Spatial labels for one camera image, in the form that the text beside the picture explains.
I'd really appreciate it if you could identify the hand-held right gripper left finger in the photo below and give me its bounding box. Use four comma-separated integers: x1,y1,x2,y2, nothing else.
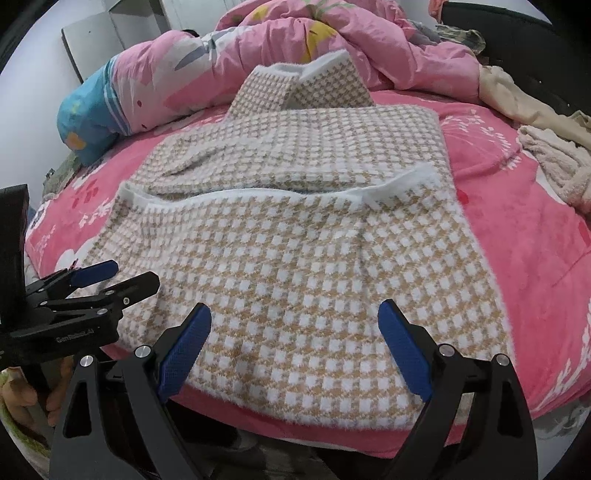
48,302,241,480

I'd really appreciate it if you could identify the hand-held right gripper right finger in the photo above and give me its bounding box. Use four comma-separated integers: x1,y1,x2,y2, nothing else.
378,299,539,480

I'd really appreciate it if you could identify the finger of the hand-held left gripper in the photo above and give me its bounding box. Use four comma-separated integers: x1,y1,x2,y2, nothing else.
25,259,120,300
39,271,161,325

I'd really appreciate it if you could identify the beige white checked sweater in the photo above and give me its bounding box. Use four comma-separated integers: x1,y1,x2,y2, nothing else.
90,51,516,432

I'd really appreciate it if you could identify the person's left hand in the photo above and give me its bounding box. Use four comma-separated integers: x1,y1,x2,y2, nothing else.
0,356,75,435

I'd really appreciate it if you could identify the grey-green cloth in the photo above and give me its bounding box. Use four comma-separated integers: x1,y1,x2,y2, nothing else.
42,153,89,199

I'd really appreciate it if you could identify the blue pillow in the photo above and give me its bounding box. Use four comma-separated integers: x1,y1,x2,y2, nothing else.
56,62,129,167

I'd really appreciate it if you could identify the pink floral bed sheet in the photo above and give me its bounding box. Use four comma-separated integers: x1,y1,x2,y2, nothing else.
23,88,591,457

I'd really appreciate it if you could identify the pale patterned cloth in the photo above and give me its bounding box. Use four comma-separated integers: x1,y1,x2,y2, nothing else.
531,401,591,462

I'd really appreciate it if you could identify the white wardrobe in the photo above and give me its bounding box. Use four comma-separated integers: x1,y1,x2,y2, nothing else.
61,0,186,83

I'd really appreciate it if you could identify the beige fluffy cloth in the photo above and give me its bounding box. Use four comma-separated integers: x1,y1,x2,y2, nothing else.
517,124,591,212

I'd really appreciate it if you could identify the pink floral quilt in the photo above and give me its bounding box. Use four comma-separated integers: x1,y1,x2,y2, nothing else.
108,0,483,136

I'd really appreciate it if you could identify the cream cloth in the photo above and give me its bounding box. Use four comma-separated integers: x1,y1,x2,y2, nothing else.
478,65,591,153

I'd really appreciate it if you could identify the olive patterned cloth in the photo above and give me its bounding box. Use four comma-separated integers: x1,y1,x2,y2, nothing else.
436,22,486,52

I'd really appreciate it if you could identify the black headboard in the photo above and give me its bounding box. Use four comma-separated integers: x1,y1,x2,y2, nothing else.
441,0,591,121

